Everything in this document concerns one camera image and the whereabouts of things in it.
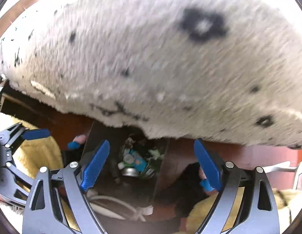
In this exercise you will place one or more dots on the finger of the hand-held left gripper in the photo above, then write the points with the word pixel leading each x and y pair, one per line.
pixel 16 178
pixel 36 134

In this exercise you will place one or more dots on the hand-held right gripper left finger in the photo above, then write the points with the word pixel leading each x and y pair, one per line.
pixel 94 165

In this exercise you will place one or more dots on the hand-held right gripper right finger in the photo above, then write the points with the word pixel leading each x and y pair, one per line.
pixel 208 165

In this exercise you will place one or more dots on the teal blue packet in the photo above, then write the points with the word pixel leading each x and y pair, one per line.
pixel 137 162

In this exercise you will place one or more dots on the brown trash bin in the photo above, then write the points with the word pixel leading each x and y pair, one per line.
pixel 165 170

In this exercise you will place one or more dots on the person's right foot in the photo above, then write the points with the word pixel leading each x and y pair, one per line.
pixel 207 186

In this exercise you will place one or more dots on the person's foot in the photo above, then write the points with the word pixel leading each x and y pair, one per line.
pixel 79 140
pixel 207 186

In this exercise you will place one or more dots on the black slipper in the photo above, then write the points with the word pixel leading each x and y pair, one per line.
pixel 187 182

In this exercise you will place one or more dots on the person's left foot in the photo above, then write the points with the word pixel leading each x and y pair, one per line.
pixel 79 140

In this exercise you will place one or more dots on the green white wrapper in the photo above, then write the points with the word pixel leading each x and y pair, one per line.
pixel 155 154

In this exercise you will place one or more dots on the white metal rack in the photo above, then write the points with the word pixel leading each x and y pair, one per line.
pixel 280 169

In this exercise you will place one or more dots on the grey printed fleece blanket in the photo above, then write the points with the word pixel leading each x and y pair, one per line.
pixel 151 53

